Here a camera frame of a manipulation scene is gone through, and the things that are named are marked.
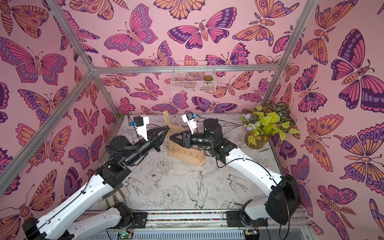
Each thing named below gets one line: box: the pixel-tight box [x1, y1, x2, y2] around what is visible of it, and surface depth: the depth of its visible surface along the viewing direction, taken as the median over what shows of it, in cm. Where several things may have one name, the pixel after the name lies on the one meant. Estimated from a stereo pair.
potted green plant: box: [240, 100, 300, 150], surface depth 89 cm
